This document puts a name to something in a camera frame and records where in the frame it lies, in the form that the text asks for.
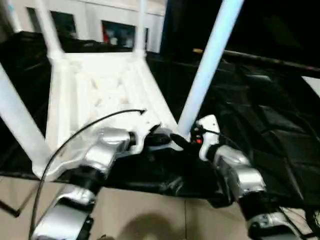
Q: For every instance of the white plastic table top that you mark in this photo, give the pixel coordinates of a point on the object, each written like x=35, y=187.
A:
x=100, y=85

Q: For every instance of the white plastic table leg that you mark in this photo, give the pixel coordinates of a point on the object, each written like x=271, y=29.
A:
x=210, y=60
x=20, y=120
x=141, y=25
x=47, y=27

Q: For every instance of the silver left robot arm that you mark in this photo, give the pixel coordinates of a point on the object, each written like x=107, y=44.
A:
x=100, y=155

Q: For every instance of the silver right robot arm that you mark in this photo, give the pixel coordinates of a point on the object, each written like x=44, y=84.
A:
x=240, y=175

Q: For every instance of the black work mat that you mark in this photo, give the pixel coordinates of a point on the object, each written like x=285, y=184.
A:
x=270, y=125

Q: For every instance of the dark metal rod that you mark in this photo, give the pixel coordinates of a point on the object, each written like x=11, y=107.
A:
x=265, y=56

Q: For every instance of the red bottle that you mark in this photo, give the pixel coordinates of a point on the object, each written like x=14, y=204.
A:
x=106, y=36

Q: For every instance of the white flat board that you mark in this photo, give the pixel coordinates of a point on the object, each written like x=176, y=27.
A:
x=312, y=86

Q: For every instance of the white glass-door cabinet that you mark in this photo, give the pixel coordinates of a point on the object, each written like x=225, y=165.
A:
x=85, y=12

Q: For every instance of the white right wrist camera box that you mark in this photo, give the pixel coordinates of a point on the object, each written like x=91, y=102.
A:
x=207, y=130

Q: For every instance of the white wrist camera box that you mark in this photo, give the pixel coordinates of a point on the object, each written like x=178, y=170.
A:
x=145, y=131
x=207, y=130

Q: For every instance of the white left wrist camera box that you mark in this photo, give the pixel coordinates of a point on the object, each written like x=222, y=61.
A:
x=145, y=131

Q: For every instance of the grey metal frame leg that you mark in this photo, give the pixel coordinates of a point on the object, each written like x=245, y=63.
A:
x=10, y=208

